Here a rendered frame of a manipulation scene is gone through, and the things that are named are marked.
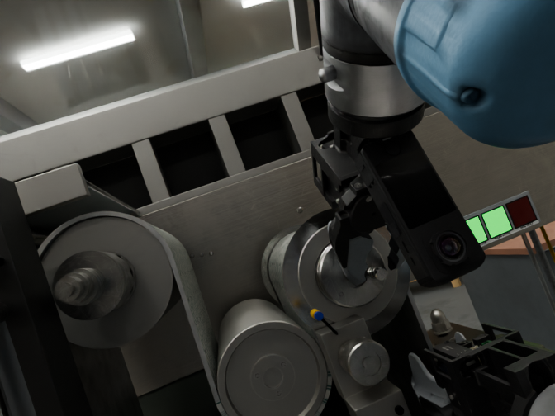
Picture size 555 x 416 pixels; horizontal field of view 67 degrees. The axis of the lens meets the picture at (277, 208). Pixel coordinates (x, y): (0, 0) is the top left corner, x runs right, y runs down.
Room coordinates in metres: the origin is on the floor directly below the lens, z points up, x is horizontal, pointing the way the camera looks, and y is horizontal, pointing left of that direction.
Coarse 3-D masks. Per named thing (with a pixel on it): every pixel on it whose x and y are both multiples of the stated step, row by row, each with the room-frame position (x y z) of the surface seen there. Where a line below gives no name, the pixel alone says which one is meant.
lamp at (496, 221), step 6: (492, 210) 0.87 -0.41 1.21; (498, 210) 0.87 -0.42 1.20; (504, 210) 0.87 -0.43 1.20; (486, 216) 0.86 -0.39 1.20; (492, 216) 0.87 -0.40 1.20; (498, 216) 0.87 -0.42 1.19; (504, 216) 0.87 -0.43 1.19; (486, 222) 0.86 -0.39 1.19; (492, 222) 0.87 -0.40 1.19; (498, 222) 0.87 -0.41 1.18; (504, 222) 0.87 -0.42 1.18; (492, 228) 0.87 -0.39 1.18; (498, 228) 0.87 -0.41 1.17; (504, 228) 0.87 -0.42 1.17; (510, 228) 0.87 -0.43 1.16; (492, 234) 0.86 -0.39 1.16
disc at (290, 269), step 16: (336, 208) 0.48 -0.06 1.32; (304, 224) 0.47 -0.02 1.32; (320, 224) 0.48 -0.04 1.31; (304, 240) 0.47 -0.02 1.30; (288, 256) 0.47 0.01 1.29; (288, 272) 0.47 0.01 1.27; (400, 272) 0.49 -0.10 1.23; (288, 288) 0.47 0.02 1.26; (400, 288) 0.49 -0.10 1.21; (304, 304) 0.47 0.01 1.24; (336, 304) 0.47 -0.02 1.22; (400, 304) 0.49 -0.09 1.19; (304, 320) 0.47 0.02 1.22; (320, 320) 0.47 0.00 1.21; (368, 320) 0.48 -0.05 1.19; (384, 320) 0.48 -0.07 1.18
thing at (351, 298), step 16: (320, 256) 0.47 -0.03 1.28; (336, 256) 0.46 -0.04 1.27; (368, 256) 0.46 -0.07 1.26; (320, 272) 0.45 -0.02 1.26; (336, 272) 0.46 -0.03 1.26; (320, 288) 0.47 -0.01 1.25; (336, 288) 0.45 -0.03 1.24; (352, 288) 0.46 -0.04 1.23; (368, 288) 0.46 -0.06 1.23; (352, 304) 0.46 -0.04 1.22
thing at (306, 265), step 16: (320, 240) 0.47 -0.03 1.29; (384, 240) 0.48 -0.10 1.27; (304, 256) 0.47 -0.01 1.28; (384, 256) 0.48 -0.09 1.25; (304, 272) 0.47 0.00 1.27; (304, 288) 0.47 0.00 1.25; (384, 288) 0.48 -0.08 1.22; (320, 304) 0.47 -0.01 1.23; (368, 304) 0.48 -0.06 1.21; (384, 304) 0.48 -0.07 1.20; (336, 320) 0.47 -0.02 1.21
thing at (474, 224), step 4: (468, 220) 0.86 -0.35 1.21; (472, 220) 0.86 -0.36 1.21; (476, 220) 0.86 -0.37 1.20; (468, 224) 0.86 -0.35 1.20; (472, 224) 0.86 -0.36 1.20; (476, 224) 0.86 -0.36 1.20; (480, 224) 0.86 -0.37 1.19; (472, 228) 0.86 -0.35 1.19; (476, 228) 0.86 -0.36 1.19; (480, 228) 0.86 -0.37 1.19; (472, 232) 0.86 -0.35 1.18; (476, 232) 0.86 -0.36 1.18; (480, 232) 0.86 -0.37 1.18; (484, 232) 0.86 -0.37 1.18; (476, 236) 0.86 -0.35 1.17; (480, 236) 0.86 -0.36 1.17; (484, 236) 0.86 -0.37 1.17; (480, 240) 0.86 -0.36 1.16; (484, 240) 0.86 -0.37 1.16
